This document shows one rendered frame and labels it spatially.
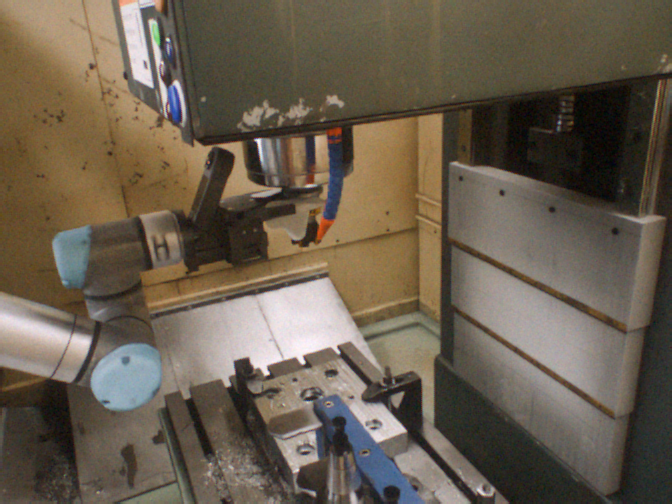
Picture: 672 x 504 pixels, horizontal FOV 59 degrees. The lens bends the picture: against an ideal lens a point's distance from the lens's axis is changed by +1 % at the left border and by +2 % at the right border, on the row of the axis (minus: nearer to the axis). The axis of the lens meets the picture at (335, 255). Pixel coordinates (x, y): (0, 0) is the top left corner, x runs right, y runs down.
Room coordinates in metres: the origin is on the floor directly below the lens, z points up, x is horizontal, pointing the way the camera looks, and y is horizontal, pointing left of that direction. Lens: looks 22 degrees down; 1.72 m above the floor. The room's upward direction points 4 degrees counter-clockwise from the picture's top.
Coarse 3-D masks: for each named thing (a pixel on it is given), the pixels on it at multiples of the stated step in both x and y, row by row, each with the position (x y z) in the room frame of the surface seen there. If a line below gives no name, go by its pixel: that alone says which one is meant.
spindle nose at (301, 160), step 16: (352, 128) 0.83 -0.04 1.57; (256, 144) 0.79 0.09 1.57; (272, 144) 0.77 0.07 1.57; (288, 144) 0.77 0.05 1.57; (304, 144) 0.77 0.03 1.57; (320, 144) 0.77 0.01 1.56; (352, 144) 0.82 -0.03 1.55; (256, 160) 0.79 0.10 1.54; (272, 160) 0.77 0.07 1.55; (288, 160) 0.77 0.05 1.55; (304, 160) 0.77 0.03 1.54; (320, 160) 0.77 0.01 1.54; (352, 160) 0.82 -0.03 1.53; (256, 176) 0.79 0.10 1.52; (272, 176) 0.78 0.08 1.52; (288, 176) 0.77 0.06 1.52; (304, 176) 0.77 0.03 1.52; (320, 176) 0.77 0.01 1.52
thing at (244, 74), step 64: (192, 0) 0.47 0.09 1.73; (256, 0) 0.49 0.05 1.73; (320, 0) 0.51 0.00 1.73; (384, 0) 0.53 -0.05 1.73; (448, 0) 0.56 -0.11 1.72; (512, 0) 0.59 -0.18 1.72; (576, 0) 0.61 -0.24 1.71; (640, 0) 0.65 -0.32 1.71; (128, 64) 0.82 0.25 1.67; (192, 64) 0.47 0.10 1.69; (256, 64) 0.49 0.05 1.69; (320, 64) 0.51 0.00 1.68; (384, 64) 0.53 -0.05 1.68; (448, 64) 0.56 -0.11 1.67; (512, 64) 0.59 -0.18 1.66; (576, 64) 0.62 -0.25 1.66; (640, 64) 0.65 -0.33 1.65; (192, 128) 0.47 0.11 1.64; (256, 128) 0.49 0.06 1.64; (320, 128) 0.51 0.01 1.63
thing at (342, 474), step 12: (336, 456) 0.49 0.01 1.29; (348, 456) 0.49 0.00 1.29; (336, 468) 0.49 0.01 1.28; (348, 468) 0.49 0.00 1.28; (336, 480) 0.49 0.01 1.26; (348, 480) 0.49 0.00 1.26; (360, 480) 0.50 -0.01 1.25; (324, 492) 0.50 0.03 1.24; (336, 492) 0.49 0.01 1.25; (348, 492) 0.49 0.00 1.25; (360, 492) 0.49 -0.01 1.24
